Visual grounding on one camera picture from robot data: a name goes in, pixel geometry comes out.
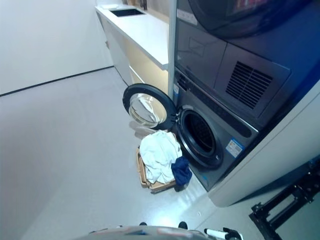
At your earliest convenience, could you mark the dark stacked dryer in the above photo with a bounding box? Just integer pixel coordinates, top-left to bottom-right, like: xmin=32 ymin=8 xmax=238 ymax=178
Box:
xmin=174 ymin=0 xmax=320 ymax=130

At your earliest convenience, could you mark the grey front-load washing machine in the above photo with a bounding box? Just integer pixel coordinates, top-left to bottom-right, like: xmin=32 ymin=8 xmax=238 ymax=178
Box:
xmin=172 ymin=66 xmax=260 ymax=193

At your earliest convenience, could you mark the white cloth garment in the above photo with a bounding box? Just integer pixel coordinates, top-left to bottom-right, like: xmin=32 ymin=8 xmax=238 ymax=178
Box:
xmin=139 ymin=130 xmax=183 ymax=184

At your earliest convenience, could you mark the grey robot torso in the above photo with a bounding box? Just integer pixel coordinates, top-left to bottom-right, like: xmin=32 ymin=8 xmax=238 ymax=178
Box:
xmin=87 ymin=221 xmax=205 ymax=240

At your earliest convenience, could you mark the dark blue cloth garment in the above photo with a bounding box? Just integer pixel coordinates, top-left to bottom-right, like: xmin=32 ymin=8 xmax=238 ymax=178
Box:
xmin=171 ymin=156 xmax=193 ymax=187

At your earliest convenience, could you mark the woven tan laundry basket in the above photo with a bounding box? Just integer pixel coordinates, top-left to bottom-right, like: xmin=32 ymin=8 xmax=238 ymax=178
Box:
xmin=135 ymin=132 xmax=179 ymax=194

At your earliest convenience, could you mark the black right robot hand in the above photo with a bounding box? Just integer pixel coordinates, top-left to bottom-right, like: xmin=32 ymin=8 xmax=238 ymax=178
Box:
xmin=203 ymin=227 xmax=244 ymax=240

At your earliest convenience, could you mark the white counter cabinet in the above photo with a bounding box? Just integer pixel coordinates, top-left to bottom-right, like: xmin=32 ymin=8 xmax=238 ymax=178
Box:
xmin=94 ymin=5 xmax=170 ymax=94

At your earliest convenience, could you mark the black recessed sink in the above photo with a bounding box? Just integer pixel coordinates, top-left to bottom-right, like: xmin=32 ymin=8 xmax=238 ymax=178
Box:
xmin=108 ymin=8 xmax=146 ymax=18

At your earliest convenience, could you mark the black metal frame stand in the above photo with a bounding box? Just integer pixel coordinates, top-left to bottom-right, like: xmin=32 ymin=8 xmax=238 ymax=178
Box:
xmin=247 ymin=159 xmax=320 ymax=240

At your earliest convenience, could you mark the grey vertical cabinet post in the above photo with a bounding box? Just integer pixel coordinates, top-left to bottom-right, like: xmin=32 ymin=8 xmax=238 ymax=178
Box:
xmin=166 ymin=0 xmax=179 ymax=109

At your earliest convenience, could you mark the round washing machine door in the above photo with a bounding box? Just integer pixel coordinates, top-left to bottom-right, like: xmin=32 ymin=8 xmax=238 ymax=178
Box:
xmin=122 ymin=83 xmax=179 ymax=131

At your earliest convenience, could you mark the white cabinet side panel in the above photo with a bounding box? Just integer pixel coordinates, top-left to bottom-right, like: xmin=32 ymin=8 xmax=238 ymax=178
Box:
xmin=207 ymin=82 xmax=320 ymax=208

